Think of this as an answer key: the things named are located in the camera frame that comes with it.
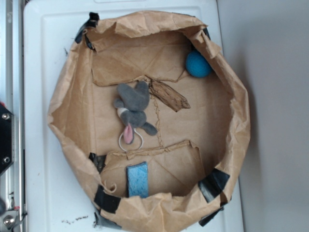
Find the metal frame rail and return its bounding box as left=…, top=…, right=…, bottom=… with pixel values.
left=0, top=0, right=28, bottom=232

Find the brown paper bag bin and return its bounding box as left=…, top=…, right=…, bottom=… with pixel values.
left=48, top=11, right=250, bottom=232

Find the blue sponge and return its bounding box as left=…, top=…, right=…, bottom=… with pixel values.
left=126, top=162, right=149, bottom=198

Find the brown wood chip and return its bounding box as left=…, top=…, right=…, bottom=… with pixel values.
left=149, top=79, right=191, bottom=112

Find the white plastic tray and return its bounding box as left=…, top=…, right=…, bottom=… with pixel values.
left=24, top=0, right=230, bottom=232

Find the grey plush bunny toy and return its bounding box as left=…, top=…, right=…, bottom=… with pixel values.
left=113, top=81, right=158, bottom=151

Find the blue felt ball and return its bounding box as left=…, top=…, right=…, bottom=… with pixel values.
left=185, top=50, right=212, bottom=78

